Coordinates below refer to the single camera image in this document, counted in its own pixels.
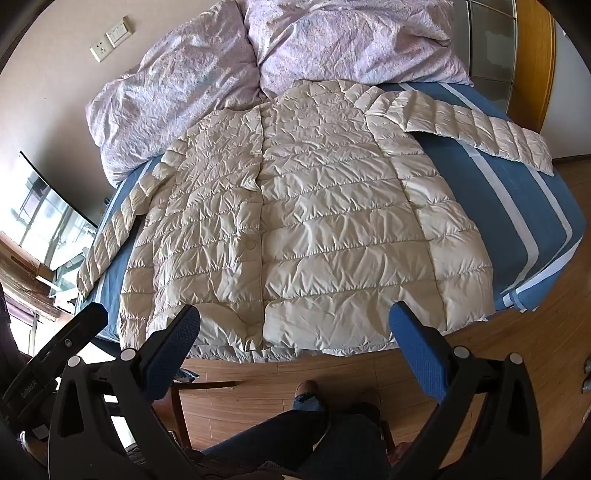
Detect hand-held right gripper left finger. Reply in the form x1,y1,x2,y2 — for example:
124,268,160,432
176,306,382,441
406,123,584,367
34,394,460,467
47,305,204,480

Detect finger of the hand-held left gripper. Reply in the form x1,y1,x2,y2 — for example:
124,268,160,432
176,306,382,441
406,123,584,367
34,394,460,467
27,305,110,376

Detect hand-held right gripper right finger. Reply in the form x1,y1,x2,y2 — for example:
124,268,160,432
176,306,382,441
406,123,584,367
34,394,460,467
389,301,543,480

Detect cream quilted down jacket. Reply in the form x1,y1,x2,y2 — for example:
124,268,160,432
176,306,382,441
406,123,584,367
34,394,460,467
76,78,555,365

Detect wooden chair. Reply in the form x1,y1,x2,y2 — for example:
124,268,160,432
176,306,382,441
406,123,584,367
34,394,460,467
170,378,243,448

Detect wooden television desk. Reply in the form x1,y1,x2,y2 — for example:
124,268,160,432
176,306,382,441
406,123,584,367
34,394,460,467
0,228,77,324

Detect person's shoe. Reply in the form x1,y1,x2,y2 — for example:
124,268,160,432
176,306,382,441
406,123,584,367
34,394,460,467
291,381,326,414

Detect black flat screen television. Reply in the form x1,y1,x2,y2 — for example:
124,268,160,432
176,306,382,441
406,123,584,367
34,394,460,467
14,150,100,278

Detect person's legs in dark jeans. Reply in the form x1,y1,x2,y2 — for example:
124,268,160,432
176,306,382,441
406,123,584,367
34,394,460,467
198,401,393,480

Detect blue white striped bed sheet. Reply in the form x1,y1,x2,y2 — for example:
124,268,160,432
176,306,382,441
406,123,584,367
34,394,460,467
76,80,585,352

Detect lilac floral pillow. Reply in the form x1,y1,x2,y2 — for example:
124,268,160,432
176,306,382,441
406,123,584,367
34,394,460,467
242,0,474,90
85,0,266,185

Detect wooden wardrobe with glass door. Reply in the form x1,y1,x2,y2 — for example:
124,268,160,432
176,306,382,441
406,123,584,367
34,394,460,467
466,0,557,132

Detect white wall switch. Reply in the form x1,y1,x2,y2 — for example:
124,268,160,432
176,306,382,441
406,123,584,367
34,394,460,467
105,16,134,46

